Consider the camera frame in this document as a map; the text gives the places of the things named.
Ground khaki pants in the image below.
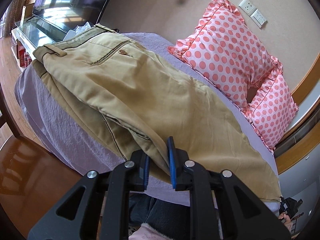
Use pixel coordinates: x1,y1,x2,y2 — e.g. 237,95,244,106
33,25,281,205

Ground person's right hand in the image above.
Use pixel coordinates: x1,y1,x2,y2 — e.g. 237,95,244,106
278,212,293,232

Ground lavender bed sheet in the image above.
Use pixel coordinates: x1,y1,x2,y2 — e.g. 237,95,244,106
14,31,281,217

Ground small pink polka-dot pillow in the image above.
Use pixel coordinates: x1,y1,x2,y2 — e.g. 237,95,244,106
245,63,298,151

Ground large pink polka-dot pillow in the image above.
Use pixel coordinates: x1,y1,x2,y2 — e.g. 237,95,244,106
168,0,278,110

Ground glass tv cabinet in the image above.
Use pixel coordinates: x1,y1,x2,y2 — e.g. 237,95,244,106
11,16,67,60

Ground black flat television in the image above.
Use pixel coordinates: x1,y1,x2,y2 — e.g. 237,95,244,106
33,0,109,32

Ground wooden door frame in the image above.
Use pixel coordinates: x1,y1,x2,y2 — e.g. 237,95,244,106
274,56,319,174

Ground white wall switch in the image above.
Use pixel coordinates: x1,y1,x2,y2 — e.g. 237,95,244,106
250,9,267,29

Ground white wall socket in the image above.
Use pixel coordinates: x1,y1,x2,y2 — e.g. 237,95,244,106
239,0,257,16

